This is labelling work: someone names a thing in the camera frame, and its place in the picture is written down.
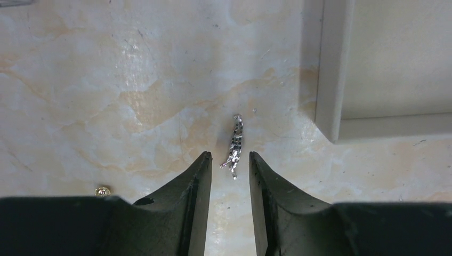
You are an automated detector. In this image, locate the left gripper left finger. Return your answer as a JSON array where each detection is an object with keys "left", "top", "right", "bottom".
[{"left": 1, "top": 151, "right": 212, "bottom": 255}]

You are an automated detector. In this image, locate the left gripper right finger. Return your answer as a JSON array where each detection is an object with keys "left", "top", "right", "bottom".
[{"left": 249, "top": 152, "right": 451, "bottom": 255}]

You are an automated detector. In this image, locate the small gold stud earring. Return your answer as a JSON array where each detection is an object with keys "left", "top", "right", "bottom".
[{"left": 94, "top": 187, "right": 111, "bottom": 197}]

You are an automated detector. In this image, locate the beige compartment jewelry tray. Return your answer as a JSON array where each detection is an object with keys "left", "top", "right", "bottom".
[{"left": 315, "top": 1, "right": 451, "bottom": 144}]

